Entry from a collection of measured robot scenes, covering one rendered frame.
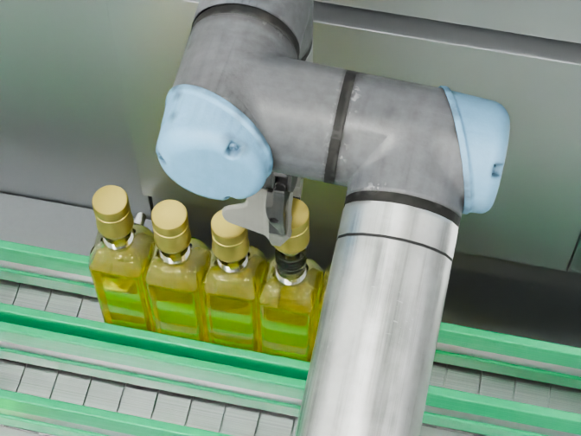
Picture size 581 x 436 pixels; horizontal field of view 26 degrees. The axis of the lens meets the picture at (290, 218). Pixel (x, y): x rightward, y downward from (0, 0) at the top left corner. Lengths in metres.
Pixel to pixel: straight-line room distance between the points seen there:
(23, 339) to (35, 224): 0.20
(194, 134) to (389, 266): 0.14
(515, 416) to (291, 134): 0.61
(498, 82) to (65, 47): 0.43
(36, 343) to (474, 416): 0.47
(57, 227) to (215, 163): 0.74
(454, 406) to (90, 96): 0.49
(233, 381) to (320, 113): 0.58
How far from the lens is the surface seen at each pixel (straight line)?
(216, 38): 0.82
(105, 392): 1.41
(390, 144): 0.79
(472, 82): 1.13
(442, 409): 1.35
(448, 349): 1.38
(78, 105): 1.35
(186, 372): 1.33
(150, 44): 1.18
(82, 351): 1.35
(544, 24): 1.07
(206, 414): 1.38
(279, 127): 0.79
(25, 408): 1.34
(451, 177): 0.79
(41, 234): 1.51
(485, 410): 1.32
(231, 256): 1.18
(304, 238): 1.14
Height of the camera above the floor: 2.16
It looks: 59 degrees down
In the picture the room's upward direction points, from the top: straight up
